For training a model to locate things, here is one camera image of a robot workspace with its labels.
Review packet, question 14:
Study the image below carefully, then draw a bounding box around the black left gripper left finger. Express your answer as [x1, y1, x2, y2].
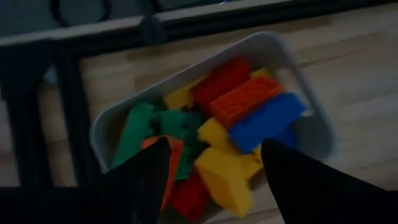
[104, 135, 172, 224]

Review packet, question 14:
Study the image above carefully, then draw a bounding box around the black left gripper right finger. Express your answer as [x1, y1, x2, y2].
[261, 138, 387, 224]

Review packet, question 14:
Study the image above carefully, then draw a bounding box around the long orange toy brick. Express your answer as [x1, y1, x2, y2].
[208, 76, 284, 129]
[141, 136, 185, 210]

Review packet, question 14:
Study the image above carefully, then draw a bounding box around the long green toy brick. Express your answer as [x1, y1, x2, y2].
[160, 110, 206, 181]
[111, 102, 155, 169]

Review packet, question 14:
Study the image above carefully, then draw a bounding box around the long blue toy brick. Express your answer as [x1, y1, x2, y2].
[228, 92, 308, 154]

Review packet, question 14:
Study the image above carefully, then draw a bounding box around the amber yellow toy brick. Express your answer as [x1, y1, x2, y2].
[194, 146, 264, 218]

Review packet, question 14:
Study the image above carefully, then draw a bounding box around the long yellow toy brick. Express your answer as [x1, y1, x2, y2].
[250, 68, 272, 79]
[197, 118, 238, 154]
[163, 77, 206, 110]

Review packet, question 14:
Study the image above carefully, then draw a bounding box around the white plastic bin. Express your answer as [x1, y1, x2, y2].
[89, 30, 337, 224]

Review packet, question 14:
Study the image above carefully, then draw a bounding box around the black coiled floor cable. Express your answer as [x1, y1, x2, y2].
[50, 0, 110, 28]

